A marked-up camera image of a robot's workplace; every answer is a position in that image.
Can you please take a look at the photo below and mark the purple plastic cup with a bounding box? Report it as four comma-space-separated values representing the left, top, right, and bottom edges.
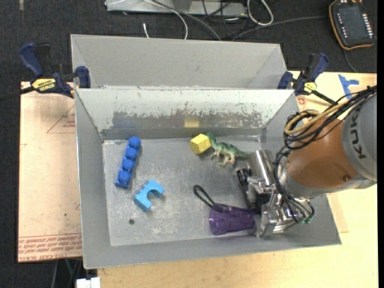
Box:
208, 203, 256, 236

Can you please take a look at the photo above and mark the green toy dinosaur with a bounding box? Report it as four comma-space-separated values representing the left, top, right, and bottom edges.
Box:
205, 132, 250, 167

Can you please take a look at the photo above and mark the yellow cube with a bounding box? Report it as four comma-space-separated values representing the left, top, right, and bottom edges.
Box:
190, 133, 212, 155

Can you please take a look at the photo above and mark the grey metal bin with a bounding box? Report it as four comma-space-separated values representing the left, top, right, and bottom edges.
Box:
70, 34, 342, 270

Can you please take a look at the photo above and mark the light blue arch block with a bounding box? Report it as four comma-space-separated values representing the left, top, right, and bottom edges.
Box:
133, 179, 166, 213

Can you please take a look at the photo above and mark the blue studded toy block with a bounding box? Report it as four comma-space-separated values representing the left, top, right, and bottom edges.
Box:
115, 136, 142, 189

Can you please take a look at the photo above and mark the brown cardboard board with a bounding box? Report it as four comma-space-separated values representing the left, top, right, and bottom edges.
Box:
17, 81, 350, 263

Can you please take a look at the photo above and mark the black cord loop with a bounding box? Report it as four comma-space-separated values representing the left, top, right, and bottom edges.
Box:
193, 185, 224, 211

